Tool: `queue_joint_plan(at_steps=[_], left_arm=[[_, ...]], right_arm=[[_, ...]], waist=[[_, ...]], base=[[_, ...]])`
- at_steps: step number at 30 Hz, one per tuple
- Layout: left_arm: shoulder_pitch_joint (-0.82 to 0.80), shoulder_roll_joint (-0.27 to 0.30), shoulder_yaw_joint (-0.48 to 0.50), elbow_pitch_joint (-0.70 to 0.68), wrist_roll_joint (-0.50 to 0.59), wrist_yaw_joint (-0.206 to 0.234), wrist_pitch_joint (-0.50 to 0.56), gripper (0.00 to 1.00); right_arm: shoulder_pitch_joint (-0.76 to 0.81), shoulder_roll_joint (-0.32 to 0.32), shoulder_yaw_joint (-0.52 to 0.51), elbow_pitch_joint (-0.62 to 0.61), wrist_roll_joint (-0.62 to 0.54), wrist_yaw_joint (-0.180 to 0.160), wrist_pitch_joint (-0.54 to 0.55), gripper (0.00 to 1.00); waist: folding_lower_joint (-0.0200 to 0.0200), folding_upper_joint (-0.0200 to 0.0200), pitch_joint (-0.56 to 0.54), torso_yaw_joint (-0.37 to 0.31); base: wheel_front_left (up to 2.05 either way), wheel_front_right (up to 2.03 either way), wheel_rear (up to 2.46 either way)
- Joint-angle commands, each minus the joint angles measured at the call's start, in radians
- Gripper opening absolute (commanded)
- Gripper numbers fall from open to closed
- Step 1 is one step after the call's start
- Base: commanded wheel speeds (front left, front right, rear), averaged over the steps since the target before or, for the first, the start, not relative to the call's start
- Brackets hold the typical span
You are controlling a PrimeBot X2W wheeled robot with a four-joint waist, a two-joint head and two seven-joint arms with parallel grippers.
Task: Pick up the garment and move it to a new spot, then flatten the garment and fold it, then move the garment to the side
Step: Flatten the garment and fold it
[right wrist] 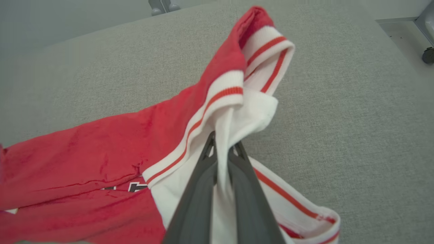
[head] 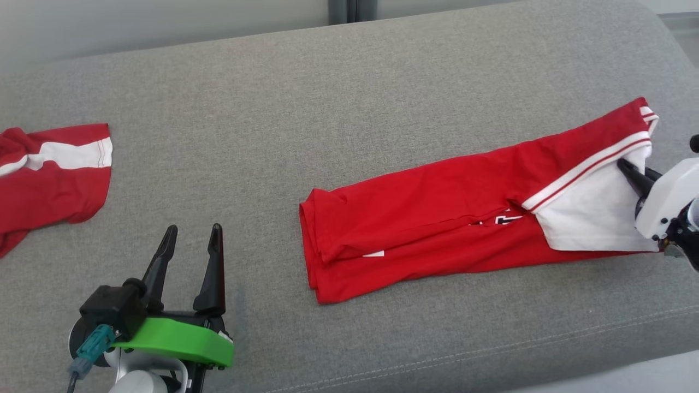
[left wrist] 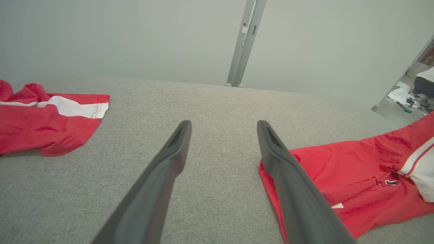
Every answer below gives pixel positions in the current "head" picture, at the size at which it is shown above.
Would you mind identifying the grey partition post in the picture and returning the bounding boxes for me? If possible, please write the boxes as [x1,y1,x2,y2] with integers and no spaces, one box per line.
[328,0,351,26]
[354,0,379,23]

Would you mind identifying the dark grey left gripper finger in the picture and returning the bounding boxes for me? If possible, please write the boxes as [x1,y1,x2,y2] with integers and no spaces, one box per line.
[192,223,227,318]
[140,225,179,313]

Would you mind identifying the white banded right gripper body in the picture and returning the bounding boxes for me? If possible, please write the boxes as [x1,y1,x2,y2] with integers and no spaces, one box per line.
[634,158,699,240]

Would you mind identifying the grey fabric sofa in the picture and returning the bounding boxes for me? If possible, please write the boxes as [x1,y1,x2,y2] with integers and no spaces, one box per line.
[0,0,699,393]

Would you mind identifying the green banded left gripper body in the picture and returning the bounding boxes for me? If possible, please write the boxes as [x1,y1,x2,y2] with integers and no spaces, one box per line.
[112,311,235,368]

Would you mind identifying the red shorts with white stripe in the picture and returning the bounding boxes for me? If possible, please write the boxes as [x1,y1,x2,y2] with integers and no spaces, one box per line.
[0,123,114,259]

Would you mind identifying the red number 23 jersey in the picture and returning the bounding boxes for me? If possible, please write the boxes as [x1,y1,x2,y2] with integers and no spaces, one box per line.
[299,97,660,305]

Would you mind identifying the teal left camera cable connector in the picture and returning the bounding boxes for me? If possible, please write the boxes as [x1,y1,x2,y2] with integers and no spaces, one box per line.
[68,324,119,378]

